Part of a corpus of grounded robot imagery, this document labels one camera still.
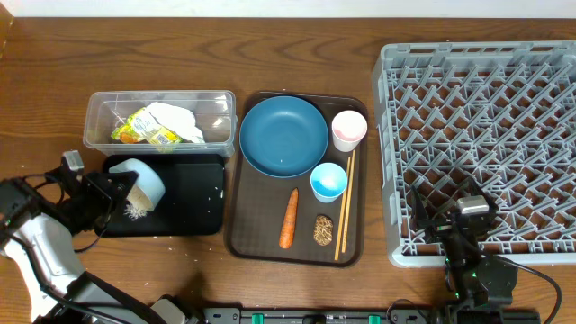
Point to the orange carrot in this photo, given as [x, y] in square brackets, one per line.
[289, 221]

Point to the brown textured food piece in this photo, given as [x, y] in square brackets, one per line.
[323, 230]

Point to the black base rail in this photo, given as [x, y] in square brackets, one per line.
[397, 313]

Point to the light blue cup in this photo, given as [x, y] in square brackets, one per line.
[328, 181]

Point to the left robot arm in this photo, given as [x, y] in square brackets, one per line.
[37, 235]

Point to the pink cup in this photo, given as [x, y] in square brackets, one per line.
[348, 129]

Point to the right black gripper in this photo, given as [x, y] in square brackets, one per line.
[444, 226]

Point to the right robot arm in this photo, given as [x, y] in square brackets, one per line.
[483, 285]

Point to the clear plastic bin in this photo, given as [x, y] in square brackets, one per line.
[214, 110]

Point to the grey dishwasher rack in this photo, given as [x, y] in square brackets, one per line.
[502, 113]

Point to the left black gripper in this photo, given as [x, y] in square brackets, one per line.
[91, 196]

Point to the yellow green snack wrapper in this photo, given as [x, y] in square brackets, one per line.
[143, 126]

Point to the white napkin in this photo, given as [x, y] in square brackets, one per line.
[179, 120]

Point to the white rice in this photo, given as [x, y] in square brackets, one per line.
[138, 205]

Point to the black tray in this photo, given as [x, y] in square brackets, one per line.
[192, 205]

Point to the light blue rice bowl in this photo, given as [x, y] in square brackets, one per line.
[148, 181]

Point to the dark blue plate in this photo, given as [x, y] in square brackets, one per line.
[284, 136]

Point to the wooden chopstick left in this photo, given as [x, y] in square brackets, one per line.
[342, 212]

